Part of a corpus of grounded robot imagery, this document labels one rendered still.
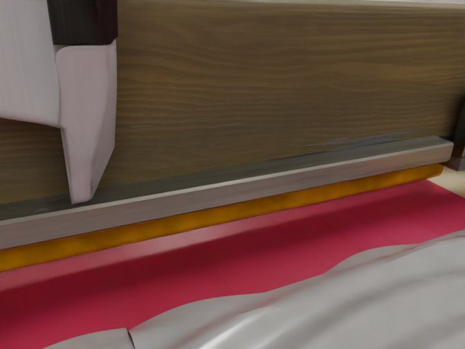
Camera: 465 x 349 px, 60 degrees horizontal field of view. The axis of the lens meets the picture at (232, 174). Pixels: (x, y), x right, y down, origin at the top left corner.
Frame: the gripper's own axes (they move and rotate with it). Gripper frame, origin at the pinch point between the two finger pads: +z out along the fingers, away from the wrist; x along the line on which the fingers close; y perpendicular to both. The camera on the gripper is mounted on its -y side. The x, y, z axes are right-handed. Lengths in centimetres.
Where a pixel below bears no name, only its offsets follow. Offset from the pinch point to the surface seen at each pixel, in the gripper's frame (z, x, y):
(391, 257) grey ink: 4.7, 5.6, -10.9
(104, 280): 5.3, 1.6, 0.2
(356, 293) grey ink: 5.0, 6.5, -8.2
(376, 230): 5.3, 3.0, -12.8
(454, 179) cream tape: 5.3, 0.2, -22.4
